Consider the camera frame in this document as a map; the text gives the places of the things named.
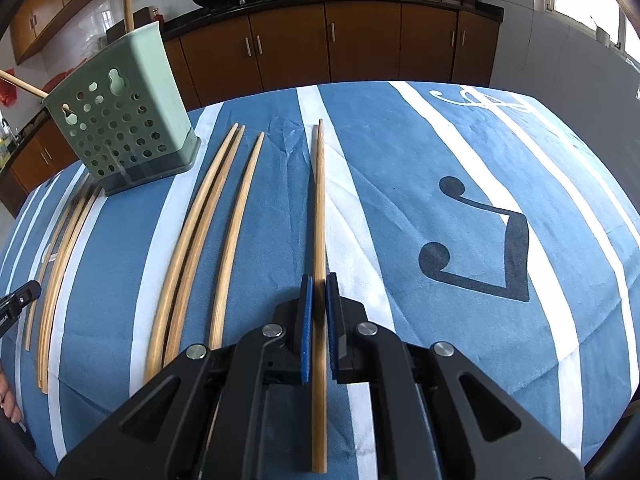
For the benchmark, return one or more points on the brown wooden wall cabinets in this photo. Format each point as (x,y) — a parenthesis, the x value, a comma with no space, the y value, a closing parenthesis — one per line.
(60,5)

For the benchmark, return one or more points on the person's left hand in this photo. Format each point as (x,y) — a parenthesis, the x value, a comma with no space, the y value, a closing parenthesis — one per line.
(6,395)

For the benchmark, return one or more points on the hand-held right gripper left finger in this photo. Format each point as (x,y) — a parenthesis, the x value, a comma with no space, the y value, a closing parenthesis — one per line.
(306,330)

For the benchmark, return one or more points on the blue white striped tablecloth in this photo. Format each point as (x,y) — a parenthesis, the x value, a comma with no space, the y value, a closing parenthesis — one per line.
(400,160)

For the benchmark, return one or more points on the green perforated utensil holder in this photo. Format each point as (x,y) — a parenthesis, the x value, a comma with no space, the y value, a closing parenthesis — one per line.
(145,75)

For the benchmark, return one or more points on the red plastic bag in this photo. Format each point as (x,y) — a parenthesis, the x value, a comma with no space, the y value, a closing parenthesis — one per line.
(6,94)

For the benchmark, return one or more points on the dark cutting board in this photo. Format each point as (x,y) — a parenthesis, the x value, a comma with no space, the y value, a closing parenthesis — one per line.
(143,19)

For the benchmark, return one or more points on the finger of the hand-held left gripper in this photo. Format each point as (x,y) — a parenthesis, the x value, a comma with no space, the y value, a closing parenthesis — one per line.
(20,297)

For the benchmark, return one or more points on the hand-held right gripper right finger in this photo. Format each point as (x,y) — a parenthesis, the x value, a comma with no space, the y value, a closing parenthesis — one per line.
(331,330)

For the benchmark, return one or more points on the red bottle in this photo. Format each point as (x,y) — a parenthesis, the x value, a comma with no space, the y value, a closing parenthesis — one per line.
(156,16)

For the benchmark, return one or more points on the brown wooden base cabinets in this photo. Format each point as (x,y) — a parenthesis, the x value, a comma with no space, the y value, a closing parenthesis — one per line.
(290,45)

